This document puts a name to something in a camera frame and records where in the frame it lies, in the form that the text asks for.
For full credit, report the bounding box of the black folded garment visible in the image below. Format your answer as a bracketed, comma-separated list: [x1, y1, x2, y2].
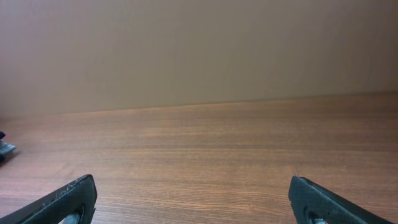
[0, 131, 16, 162]

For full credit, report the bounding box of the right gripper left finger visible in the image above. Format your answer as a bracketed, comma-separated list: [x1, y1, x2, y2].
[1, 174, 98, 224]

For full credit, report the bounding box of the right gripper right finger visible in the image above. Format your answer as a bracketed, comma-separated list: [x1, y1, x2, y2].
[289, 176, 392, 224]

